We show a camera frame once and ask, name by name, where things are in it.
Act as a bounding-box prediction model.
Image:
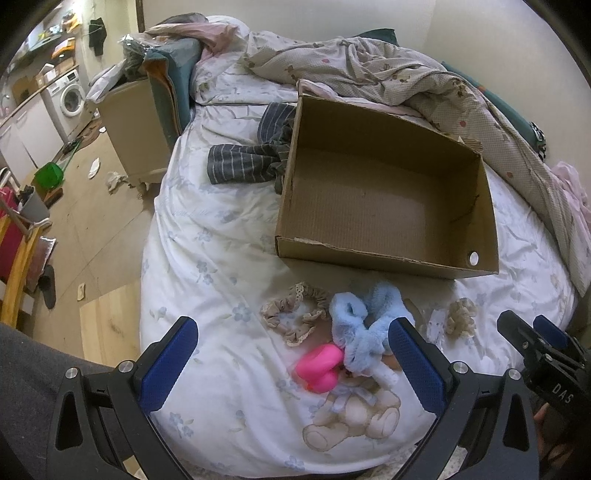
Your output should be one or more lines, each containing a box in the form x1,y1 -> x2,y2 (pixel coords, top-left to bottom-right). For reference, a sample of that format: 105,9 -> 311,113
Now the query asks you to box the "cream scrunchie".
426,298 -> 478,343

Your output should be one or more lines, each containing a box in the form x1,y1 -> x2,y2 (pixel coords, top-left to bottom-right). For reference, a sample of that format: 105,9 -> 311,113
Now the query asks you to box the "white sock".
370,362 -> 400,391

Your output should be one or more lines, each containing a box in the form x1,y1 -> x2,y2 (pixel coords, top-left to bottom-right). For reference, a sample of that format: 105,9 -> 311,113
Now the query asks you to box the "light blue fluffy cloth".
329,282 -> 416,375

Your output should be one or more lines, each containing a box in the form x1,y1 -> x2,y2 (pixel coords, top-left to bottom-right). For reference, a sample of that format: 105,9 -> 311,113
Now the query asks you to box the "beige lace scrunchie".
260,282 -> 329,348

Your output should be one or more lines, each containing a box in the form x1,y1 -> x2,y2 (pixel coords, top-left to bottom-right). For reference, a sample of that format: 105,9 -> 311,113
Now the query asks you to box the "person's right hand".
533,403 -> 553,462

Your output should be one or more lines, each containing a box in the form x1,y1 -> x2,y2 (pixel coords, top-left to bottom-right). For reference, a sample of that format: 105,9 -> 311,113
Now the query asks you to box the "black slipper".
37,264 -> 56,310

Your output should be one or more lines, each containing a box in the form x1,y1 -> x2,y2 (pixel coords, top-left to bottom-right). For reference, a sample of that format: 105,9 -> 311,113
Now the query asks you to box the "teal headboard cushion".
359,28 -> 547,161

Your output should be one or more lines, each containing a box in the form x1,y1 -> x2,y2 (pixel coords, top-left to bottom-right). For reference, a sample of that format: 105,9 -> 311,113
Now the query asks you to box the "white floral bed sheet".
139,15 -> 582,479

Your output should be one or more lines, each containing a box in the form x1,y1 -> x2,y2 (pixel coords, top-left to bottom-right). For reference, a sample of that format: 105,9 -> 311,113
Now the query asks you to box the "wooden chair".
0,216 -> 52,328

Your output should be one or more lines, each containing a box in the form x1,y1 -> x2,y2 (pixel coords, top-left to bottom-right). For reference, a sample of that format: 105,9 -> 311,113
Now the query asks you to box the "brown cardboard box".
274,96 -> 499,279

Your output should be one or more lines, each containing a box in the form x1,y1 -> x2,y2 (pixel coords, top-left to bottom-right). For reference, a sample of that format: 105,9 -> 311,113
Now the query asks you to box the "dark striped garment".
206,103 -> 297,195

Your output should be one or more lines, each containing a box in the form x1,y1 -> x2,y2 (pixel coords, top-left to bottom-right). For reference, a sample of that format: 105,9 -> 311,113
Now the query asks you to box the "beige patterned duvet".
242,31 -> 590,293

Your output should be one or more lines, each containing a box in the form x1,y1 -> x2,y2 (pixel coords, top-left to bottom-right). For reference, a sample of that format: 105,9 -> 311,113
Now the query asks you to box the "beige bedside cabinet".
98,80 -> 171,187

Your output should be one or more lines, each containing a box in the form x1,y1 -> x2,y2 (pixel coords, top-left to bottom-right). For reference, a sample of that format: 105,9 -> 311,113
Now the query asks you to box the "white washing machine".
41,67 -> 93,143

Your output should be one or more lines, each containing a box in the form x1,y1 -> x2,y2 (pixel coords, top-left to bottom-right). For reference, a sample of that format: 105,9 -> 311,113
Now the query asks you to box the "teal orange cushion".
142,38 -> 201,150

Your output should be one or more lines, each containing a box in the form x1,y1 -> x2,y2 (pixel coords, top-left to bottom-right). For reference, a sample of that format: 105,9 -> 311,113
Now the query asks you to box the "pink clothing pile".
145,12 -> 239,54

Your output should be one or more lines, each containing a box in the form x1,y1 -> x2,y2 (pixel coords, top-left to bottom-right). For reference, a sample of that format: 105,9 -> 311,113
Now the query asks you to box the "pink garment by wall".
551,161 -> 590,243

